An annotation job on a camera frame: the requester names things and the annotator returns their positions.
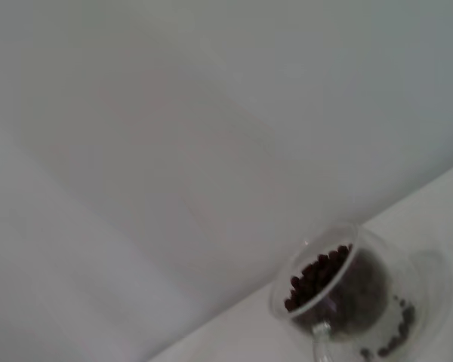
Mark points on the coffee beans pile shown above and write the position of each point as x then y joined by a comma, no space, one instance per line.
317,275

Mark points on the loose coffee beans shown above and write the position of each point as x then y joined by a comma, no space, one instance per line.
404,324

